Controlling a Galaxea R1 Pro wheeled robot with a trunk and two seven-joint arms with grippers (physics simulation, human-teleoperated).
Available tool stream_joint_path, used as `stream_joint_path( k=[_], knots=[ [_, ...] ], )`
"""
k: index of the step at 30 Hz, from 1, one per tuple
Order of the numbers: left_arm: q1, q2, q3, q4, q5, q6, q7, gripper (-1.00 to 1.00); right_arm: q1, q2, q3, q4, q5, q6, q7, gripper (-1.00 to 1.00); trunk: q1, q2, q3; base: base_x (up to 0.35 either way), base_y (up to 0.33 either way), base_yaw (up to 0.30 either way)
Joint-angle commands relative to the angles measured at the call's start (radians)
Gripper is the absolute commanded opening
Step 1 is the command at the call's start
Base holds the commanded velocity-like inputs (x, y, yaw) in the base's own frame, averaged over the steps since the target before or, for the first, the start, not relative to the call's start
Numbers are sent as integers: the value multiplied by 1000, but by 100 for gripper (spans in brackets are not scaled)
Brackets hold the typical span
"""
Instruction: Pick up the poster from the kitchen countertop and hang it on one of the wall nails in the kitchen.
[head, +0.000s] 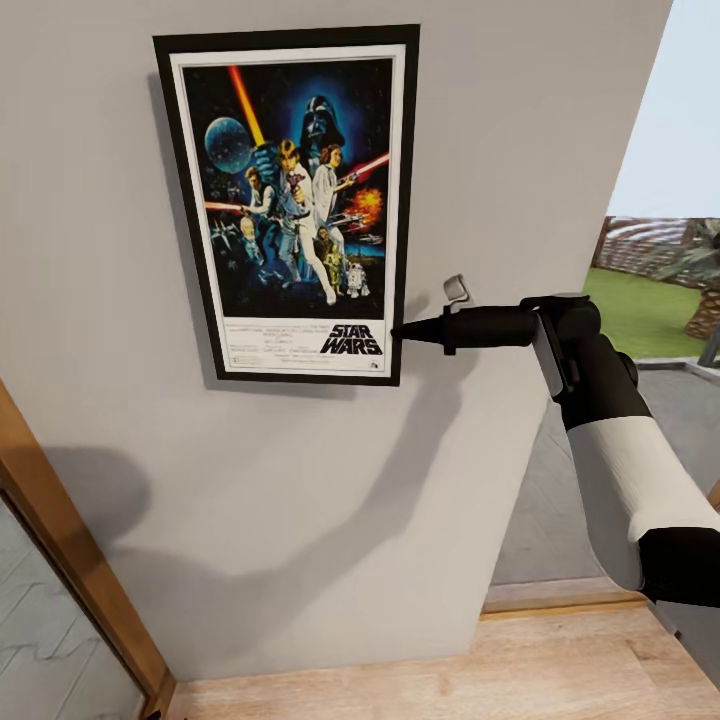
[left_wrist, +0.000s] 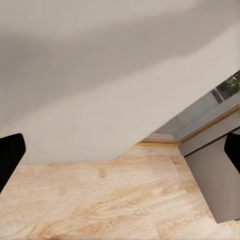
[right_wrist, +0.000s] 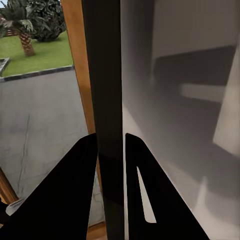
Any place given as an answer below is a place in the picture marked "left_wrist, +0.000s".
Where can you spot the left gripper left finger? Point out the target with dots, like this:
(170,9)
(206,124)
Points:
(12,150)

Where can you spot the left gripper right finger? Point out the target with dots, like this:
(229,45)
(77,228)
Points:
(232,149)

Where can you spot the fixed window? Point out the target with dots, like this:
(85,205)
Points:
(215,106)

